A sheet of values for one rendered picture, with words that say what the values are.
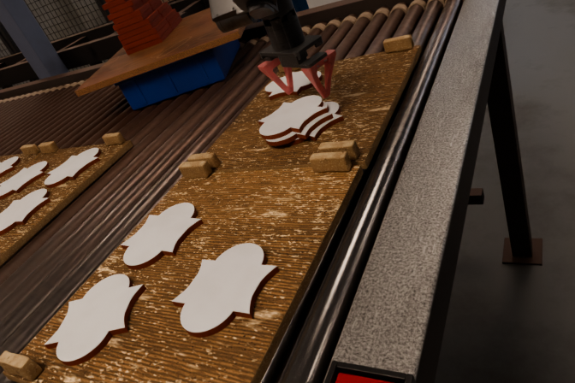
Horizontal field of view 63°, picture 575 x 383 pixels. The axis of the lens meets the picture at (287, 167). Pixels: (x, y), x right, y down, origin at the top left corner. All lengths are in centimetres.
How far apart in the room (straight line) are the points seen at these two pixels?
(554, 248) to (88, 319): 152
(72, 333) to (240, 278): 23
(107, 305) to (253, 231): 21
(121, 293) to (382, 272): 34
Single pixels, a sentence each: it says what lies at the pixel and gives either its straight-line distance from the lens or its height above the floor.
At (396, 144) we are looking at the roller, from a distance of 75.
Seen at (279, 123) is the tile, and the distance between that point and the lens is 83.
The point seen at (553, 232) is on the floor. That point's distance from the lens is 189.
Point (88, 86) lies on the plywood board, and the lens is 143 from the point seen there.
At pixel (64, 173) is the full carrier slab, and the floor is 95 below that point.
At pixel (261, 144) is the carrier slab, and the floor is 94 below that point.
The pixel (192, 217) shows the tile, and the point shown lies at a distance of 73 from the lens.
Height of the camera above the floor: 130
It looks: 29 degrees down
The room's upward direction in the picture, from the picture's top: 24 degrees counter-clockwise
